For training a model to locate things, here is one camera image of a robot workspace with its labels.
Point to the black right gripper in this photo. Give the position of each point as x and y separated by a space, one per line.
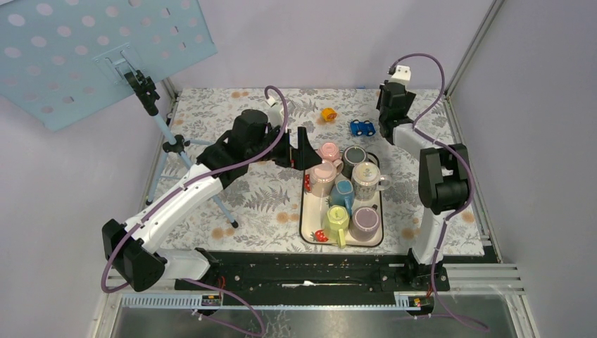
379 103

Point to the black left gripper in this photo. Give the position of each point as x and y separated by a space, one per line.
303 157

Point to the green octagonal mug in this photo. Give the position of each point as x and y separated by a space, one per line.
335 225

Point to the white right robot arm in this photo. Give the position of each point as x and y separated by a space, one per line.
444 185

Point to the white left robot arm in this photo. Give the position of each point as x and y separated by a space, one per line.
133 248

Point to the pink octagonal mug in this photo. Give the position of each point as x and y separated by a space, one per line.
329 151

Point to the tall pale pink mug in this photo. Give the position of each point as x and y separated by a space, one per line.
322 177

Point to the dark grey mug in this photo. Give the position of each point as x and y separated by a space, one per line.
358 162

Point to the blue dotted mug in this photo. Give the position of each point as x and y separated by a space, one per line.
342 194

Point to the white floral mug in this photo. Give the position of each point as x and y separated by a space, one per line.
365 191

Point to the purple mug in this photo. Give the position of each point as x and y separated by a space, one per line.
365 222

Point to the blue toy car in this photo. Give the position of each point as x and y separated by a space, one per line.
362 128

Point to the yellow toy car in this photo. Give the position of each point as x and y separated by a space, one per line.
328 115

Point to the white strawberry tray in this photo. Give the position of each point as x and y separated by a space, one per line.
313 211

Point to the floral tablecloth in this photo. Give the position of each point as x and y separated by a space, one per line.
266 201

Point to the blue tripod stand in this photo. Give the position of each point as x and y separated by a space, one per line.
145 90

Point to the blue perforated stand plate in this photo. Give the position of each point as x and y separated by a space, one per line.
62 61

